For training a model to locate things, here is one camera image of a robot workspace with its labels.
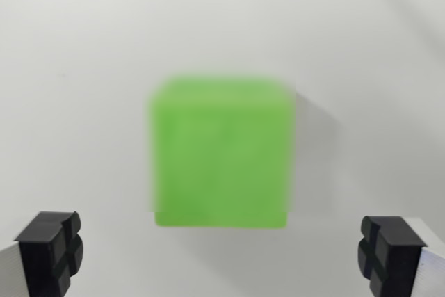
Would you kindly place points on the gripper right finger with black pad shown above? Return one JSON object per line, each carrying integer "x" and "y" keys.
{"x": 396, "y": 258}

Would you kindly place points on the green cube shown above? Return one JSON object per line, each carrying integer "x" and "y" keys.
{"x": 222, "y": 151}

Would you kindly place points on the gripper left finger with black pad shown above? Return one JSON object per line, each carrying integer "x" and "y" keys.
{"x": 41, "y": 255}

